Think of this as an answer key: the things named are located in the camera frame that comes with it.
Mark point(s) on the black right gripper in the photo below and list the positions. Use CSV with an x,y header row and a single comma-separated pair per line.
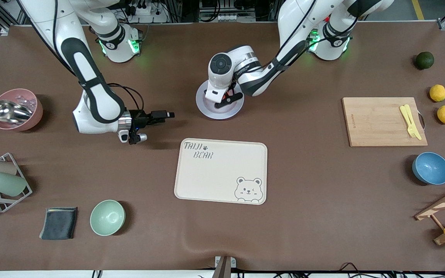
x,y
142,117

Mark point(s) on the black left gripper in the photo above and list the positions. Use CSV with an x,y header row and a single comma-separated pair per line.
x,y
233,85

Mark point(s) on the white round plate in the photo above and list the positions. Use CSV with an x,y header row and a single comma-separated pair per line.
x,y
222,112

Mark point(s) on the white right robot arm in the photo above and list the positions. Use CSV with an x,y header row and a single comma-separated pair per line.
x,y
91,85

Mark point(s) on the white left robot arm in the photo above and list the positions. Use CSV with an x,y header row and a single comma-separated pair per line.
x,y
253,77

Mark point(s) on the cream bear print tray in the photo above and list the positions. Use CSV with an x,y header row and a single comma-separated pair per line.
x,y
214,175

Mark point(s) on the white power strip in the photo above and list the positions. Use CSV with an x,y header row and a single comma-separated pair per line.
x,y
147,11

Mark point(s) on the light green bowl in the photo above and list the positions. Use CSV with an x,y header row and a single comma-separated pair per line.
x,y
107,217

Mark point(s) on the pink bowl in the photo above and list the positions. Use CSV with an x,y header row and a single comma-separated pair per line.
x,y
33,116

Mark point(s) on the dark grey folded cloth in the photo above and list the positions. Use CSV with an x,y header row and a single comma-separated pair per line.
x,y
59,223

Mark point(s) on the metal scoop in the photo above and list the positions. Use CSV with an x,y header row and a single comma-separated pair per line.
x,y
10,111

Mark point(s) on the wooden cutting board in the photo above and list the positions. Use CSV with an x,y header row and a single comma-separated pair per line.
x,y
377,123

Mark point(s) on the light green cup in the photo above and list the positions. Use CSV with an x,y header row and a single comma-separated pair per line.
x,y
6,183

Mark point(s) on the yellow plastic fork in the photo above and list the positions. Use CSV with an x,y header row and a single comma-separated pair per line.
x,y
405,114

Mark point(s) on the yellow plastic knife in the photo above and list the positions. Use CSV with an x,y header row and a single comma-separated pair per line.
x,y
418,133

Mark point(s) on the dark green lime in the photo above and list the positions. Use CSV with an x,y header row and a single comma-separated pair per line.
x,y
425,60

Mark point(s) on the blue bowl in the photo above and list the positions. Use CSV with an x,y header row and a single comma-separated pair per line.
x,y
432,168

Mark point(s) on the wooden mug rack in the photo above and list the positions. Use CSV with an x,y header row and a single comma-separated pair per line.
x,y
444,202

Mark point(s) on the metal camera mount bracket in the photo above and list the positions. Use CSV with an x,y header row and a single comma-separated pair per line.
x,y
225,264

